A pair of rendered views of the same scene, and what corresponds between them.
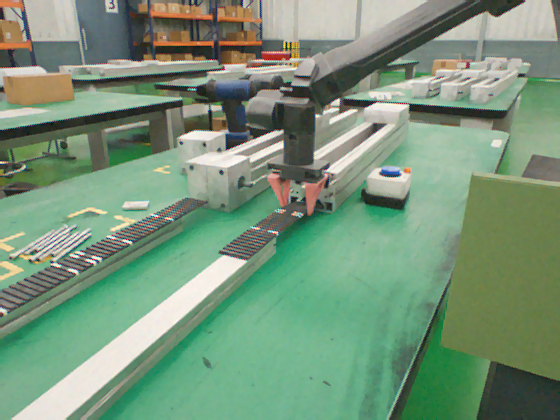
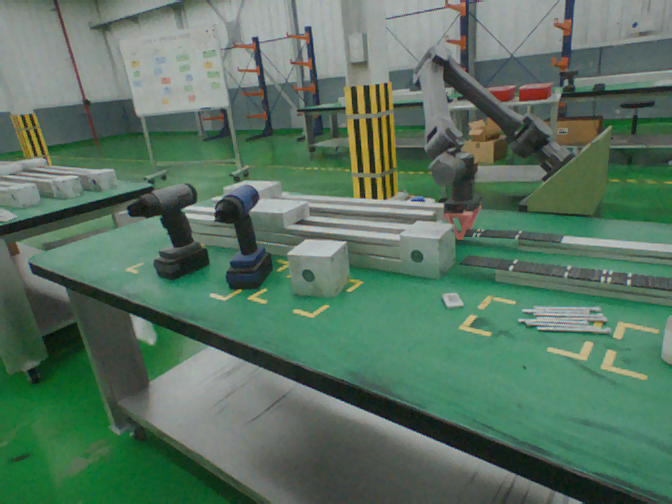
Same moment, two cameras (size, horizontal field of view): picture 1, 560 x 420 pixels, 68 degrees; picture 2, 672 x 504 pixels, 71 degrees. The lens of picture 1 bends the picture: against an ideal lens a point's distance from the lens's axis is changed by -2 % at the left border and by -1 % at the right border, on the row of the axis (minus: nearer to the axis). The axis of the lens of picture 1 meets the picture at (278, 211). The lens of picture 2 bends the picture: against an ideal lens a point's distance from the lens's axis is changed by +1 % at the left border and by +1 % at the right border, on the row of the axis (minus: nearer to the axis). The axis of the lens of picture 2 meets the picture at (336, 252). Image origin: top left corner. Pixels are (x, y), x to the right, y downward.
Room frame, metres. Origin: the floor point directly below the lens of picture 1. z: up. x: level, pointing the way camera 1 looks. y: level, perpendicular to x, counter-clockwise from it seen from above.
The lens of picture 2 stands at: (0.90, 1.13, 1.22)
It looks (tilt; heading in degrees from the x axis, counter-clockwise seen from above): 21 degrees down; 279
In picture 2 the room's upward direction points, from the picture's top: 6 degrees counter-clockwise
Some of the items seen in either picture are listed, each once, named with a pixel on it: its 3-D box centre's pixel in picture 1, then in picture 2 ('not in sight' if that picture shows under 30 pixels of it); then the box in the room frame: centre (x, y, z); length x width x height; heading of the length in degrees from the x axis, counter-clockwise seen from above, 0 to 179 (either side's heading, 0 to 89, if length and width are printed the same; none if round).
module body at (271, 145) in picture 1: (302, 141); (277, 233); (1.24, -0.07, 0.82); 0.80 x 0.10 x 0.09; 154
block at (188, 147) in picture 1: (206, 153); (322, 265); (1.08, 0.19, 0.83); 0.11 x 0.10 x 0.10; 73
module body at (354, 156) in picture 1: (364, 147); (316, 214); (1.16, -0.24, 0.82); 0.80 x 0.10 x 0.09; 154
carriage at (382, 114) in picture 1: (386, 117); (253, 195); (1.38, -0.35, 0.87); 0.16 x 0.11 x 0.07; 154
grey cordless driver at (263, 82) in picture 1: (256, 106); (164, 234); (1.48, 0.08, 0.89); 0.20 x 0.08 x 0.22; 58
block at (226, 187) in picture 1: (224, 181); (430, 247); (0.84, 0.11, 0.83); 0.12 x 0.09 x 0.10; 64
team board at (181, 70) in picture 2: not in sight; (183, 110); (3.77, -5.28, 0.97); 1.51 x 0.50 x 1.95; 169
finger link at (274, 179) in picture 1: (291, 188); (461, 220); (0.75, -0.03, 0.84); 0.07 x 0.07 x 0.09; 64
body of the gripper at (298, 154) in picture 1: (298, 151); (462, 191); (0.75, -0.04, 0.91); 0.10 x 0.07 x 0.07; 64
